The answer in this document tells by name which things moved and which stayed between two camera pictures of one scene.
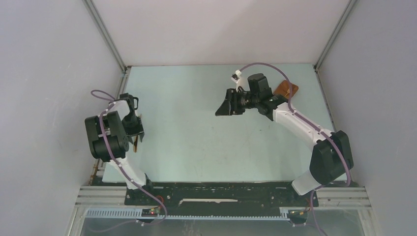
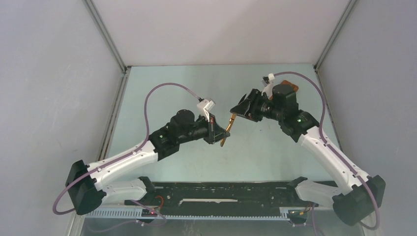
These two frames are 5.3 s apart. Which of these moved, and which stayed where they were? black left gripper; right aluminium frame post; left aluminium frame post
Moved: black left gripper
Stayed: left aluminium frame post; right aluminium frame post
